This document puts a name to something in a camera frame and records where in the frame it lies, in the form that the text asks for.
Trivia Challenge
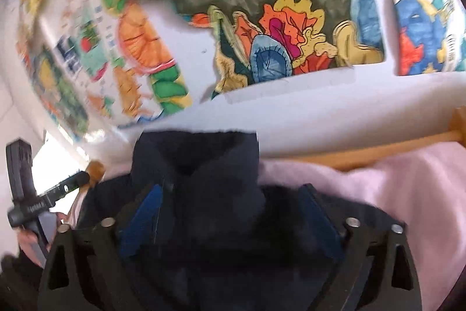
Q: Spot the dark navy puffer jacket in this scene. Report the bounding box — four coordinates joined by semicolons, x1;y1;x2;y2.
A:
73;129;386;311

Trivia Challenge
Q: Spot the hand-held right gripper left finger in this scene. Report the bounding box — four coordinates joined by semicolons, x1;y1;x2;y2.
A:
38;183;164;311

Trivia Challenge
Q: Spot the person's left hand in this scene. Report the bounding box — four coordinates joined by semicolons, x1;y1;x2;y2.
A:
16;228;42;251

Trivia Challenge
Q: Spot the blue figure wall poster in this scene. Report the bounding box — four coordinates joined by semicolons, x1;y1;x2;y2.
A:
377;0;466;76

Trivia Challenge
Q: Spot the pink bed sheet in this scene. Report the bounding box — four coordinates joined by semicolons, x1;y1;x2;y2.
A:
54;141;466;311

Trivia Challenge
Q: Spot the green lemon wall poster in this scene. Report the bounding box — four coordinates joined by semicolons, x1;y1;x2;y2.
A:
31;45;91;142

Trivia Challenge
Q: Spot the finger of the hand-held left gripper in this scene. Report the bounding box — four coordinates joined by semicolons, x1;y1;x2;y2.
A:
45;171;91;204

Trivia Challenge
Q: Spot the person's left forearm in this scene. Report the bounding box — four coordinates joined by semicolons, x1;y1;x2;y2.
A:
0;251;46;311

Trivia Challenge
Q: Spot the wooden bed frame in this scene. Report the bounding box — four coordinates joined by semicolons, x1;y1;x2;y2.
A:
85;107;466;188

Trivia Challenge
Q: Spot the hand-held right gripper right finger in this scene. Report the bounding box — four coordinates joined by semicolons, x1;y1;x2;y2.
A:
298;183;423;311

